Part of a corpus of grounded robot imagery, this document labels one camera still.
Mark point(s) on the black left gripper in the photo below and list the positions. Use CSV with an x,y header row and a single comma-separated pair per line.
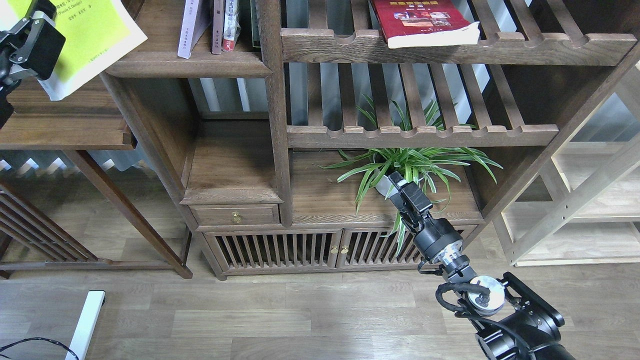
x,y
31,48

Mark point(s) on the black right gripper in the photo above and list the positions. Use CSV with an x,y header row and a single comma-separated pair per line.
x,y
436,239

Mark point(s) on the yellow green book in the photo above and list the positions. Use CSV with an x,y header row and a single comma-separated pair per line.
x,y
97,34

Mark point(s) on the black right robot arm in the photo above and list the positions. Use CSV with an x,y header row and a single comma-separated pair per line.
x,y
512,321

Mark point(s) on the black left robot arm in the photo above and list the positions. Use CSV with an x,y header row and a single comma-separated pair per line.
x,y
4,107

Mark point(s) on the white plant pot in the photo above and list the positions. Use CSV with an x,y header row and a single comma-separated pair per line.
x,y
384,186

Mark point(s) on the green spider plant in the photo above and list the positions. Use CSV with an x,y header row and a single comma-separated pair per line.
x,y
420,165

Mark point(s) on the right slatted cabinet door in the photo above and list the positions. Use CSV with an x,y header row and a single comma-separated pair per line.
x,y
372,249

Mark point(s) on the slatted cabinet door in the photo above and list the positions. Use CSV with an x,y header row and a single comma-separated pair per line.
x,y
275,251
372,249

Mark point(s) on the dark wooden bookshelf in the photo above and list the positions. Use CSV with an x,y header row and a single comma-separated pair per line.
x,y
249,126

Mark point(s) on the left slatted cabinet door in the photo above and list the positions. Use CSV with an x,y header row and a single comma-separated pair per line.
x,y
275,251

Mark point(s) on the brown upright book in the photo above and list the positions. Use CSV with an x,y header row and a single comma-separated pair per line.
x,y
217,14

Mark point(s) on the white red upright book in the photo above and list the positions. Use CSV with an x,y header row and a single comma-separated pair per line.
x,y
231,26

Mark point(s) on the dark upright book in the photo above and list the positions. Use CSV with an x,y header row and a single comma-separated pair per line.
x,y
254,24

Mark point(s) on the white metal table leg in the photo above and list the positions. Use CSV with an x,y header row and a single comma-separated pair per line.
x,y
86,324

